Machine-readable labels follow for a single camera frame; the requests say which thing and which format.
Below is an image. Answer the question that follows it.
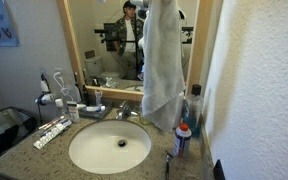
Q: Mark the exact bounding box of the black toiletry tray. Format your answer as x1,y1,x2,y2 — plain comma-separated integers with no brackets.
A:
78,100,114,120

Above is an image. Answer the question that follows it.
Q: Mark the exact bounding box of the black pump bottle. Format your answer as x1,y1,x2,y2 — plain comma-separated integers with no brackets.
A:
81,84,90,106

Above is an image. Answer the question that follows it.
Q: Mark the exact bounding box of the dark razor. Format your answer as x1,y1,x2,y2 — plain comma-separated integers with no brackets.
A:
164,150,175,180

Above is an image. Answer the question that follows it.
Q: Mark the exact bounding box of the shaving can red cap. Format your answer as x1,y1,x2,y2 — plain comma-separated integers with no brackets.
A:
172,123,193,158

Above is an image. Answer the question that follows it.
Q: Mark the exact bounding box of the blue mouthwash bottle black cap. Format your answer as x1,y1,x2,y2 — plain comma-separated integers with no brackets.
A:
183,84,204,138

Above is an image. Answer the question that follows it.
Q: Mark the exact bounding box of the white toothpaste tube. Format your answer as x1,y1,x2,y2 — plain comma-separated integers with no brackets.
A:
77,103,107,114

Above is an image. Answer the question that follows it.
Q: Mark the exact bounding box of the white oval sink basin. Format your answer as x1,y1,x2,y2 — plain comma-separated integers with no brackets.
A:
68,119,153,175

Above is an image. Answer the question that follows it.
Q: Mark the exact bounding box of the white hair dryer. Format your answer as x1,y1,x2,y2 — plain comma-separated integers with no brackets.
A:
34,79,56,107

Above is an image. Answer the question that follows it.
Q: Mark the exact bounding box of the white towel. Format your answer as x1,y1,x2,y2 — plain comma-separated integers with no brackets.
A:
141,0,187,133

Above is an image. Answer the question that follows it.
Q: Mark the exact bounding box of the wood framed mirror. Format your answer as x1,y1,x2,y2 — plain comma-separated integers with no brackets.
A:
55,0,215,103

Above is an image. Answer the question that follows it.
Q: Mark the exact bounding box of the black mesh trash bin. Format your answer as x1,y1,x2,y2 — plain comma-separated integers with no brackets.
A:
0,106,38,162

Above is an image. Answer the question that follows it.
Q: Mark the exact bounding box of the blue wall poster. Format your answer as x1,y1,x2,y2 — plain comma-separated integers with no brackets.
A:
0,0,21,48

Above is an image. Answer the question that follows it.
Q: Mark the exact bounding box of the white plug with cable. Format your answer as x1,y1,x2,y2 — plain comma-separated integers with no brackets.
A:
52,71,75,103

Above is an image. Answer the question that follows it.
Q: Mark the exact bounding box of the chrome faucet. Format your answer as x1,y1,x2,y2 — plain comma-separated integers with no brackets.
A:
114,100,141,121

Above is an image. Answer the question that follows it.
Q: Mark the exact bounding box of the long silver blister pack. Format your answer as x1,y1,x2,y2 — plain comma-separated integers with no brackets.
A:
33,124,66,150

